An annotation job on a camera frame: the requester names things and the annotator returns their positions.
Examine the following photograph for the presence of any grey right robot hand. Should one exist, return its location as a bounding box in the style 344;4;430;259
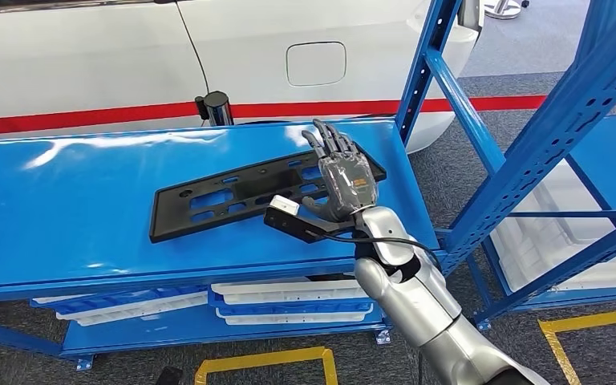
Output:
301;118;379;223

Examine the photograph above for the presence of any long black plastic panel part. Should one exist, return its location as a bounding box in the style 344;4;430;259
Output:
148;142;387;245

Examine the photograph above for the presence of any blue plastic crate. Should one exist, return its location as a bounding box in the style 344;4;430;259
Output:
207;290;375;318
29;286;209;315

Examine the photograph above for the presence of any yellow floor tape square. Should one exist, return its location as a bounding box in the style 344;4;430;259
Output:
194;346;339;385

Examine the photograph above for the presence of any silver stand base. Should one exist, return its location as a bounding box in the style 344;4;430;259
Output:
485;0;529;19

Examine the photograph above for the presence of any white car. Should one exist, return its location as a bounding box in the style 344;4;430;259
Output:
0;0;484;155

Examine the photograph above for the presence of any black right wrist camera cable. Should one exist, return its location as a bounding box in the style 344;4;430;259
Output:
307;231;444;272

